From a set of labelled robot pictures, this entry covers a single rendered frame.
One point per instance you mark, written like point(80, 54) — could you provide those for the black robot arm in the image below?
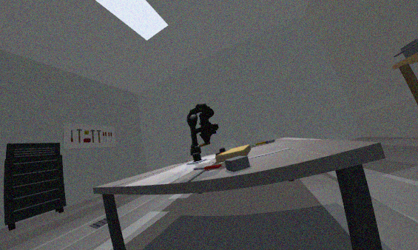
point(207, 113)

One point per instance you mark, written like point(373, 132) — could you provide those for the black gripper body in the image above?
point(203, 129)

